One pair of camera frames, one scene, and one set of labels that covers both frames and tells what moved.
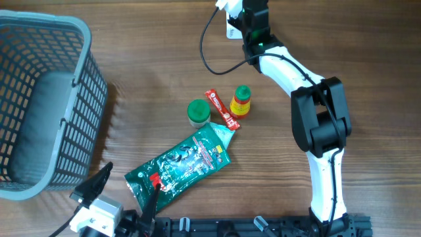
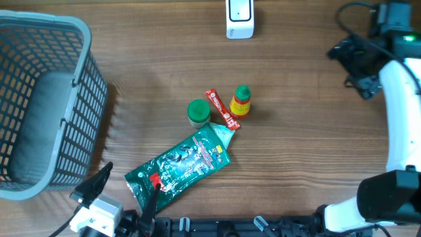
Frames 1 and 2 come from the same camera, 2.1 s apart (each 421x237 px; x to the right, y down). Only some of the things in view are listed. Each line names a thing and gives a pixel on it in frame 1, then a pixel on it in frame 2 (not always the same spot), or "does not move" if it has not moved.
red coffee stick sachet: [230, 120] does not move
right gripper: [234, 21] → [343, 51]
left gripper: [129, 228] does not move
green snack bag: [193, 160] does not move
